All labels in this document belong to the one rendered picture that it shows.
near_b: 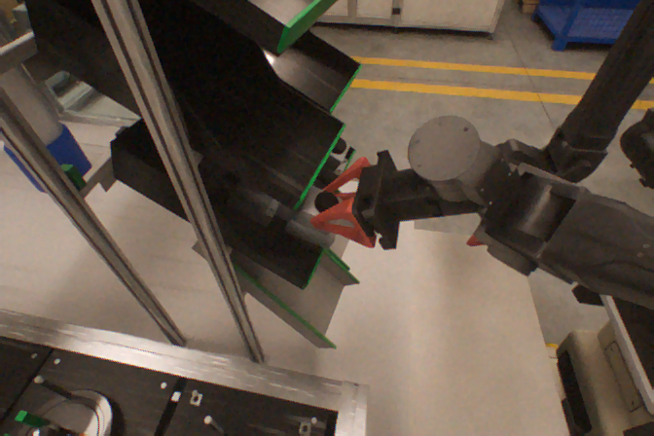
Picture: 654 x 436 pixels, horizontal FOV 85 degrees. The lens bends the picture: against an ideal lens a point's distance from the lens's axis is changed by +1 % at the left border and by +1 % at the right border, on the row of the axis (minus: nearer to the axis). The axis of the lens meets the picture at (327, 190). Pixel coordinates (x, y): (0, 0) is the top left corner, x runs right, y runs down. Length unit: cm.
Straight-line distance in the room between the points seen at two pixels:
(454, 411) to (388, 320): 20
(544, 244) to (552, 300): 180
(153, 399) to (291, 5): 62
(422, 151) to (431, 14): 401
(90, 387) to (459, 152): 68
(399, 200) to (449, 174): 10
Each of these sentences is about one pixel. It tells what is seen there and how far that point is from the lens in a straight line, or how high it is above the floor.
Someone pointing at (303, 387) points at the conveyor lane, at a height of 95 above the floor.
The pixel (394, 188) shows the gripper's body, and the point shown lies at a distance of 38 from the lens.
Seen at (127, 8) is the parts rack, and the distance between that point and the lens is 29.
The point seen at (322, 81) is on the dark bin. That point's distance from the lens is 52.
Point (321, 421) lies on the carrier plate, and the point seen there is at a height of 97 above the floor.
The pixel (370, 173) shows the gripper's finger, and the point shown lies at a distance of 40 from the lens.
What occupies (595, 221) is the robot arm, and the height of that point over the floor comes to 142.
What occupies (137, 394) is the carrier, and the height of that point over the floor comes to 97.
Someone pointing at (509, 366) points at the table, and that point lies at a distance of 88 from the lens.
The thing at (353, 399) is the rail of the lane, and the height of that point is 95.
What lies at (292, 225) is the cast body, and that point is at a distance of 46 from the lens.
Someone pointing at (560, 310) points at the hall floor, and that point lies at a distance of 210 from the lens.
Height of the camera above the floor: 162
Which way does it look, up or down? 46 degrees down
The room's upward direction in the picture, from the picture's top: straight up
